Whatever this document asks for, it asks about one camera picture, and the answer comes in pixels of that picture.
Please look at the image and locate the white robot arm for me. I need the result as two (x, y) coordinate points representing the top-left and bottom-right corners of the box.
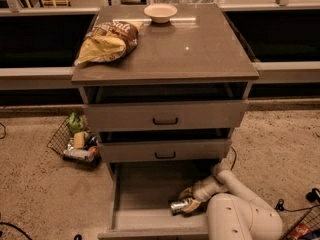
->
(178, 163), (283, 240)

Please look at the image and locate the top grey drawer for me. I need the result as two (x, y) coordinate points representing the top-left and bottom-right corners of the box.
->
(84, 83), (248, 132)

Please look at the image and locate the bottom grey drawer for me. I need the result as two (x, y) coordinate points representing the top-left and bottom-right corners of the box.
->
(98, 159), (218, 240)

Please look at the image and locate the brown yellow chips bag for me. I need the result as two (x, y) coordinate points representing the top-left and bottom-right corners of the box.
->
(74, 21), (143, 66)

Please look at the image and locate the black floor cable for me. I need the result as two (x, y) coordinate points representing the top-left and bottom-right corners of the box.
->
(229, 146), (314, 214)

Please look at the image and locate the silver can in basket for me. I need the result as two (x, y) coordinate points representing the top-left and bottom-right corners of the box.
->
(64, 149), (94, 162)

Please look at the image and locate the black wire basket right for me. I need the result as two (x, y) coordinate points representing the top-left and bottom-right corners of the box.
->
(279, 205), (320, 240)

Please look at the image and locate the black wire basket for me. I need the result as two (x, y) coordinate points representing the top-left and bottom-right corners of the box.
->
(47, 118), (101, 168)
(279, 205), (320, 240)

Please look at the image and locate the black wire basket left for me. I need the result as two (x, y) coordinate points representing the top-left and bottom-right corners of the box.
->
(47, 118), (101, 168)

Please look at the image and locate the silver redbull can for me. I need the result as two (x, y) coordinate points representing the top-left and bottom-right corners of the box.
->
(170, 198), (190, 215)

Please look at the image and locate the yellow cheese block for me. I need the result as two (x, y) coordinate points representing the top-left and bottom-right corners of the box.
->
(73, 132), (85, 149)

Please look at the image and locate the grey drawer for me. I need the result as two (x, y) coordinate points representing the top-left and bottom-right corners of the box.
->
(100, 128), (231, 163)
(98, 159), (218, 240)
(84, 83), (248, 132)

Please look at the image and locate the green leafy bag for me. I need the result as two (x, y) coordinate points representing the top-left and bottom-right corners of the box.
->
(66, 113), (83, 136)

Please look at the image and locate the middle grey drawer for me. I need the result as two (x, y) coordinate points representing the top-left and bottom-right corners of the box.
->
(100, 128), (231, 163)

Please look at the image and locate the white bowl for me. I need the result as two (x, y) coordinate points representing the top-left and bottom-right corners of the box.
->
(144, 4), (177, 24)

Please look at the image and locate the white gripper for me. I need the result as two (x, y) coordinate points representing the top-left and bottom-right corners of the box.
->
(178, 176), (222, 214)

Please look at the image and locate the grey drawer cabinet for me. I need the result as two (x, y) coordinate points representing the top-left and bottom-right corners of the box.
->
(70, 3), (260, 240)

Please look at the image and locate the red snack package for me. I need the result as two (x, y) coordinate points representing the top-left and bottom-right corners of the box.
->
(286, 223), (310, 240)

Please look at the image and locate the black cable left floor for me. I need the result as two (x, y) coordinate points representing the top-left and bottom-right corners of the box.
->
(0, 212), (34, 240)

